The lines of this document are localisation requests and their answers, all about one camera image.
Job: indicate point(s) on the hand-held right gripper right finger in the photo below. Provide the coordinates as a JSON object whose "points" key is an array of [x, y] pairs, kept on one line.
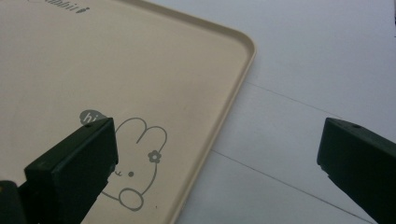
{"points": [[358, 155]]}

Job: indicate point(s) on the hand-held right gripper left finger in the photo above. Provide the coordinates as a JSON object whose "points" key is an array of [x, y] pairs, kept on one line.
{"points": [[76, 169]]}

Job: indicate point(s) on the beige tray with rabbit print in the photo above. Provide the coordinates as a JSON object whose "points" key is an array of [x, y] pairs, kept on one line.
{"points": [[140, 77]]}

